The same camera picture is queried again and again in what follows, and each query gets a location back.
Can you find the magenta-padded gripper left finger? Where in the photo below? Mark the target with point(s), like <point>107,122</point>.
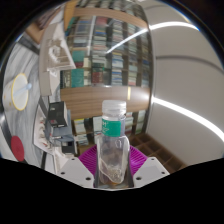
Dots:
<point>75,171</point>

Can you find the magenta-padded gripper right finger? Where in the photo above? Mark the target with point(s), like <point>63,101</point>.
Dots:
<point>150,170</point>

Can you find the clear bottle with green label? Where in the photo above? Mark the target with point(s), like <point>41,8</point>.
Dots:
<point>112,146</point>

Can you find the narrow wooden bookshelf with books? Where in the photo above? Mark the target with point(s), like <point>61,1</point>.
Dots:
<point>86,128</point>

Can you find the grey architectural model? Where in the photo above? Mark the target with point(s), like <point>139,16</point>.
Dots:
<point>58,116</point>

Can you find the ceiling light strip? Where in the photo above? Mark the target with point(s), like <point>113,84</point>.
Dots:
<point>190,115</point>

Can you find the white cup with yellow rim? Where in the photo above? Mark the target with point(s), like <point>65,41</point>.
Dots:
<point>16,96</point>

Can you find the white spoon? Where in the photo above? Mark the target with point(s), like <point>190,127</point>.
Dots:
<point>25,88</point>

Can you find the wide wooden bookshelf with books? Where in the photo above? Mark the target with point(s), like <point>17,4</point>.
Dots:
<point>106,60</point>

